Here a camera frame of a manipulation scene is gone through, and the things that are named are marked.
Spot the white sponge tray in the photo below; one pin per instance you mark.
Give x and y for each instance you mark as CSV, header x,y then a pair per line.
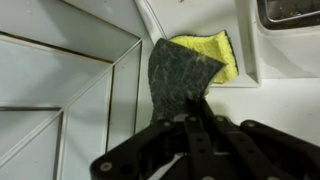
x,y
200,16

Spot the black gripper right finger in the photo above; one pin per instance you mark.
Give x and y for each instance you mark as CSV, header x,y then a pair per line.
x,y
260,150

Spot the yellow sponge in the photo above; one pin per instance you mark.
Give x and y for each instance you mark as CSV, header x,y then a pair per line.
x,y
220,50

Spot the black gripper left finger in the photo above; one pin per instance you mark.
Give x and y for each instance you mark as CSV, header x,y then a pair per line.
x,y
156,150

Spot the dark green scrub sponge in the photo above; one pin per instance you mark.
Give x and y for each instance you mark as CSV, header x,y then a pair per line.
x,y
176,73

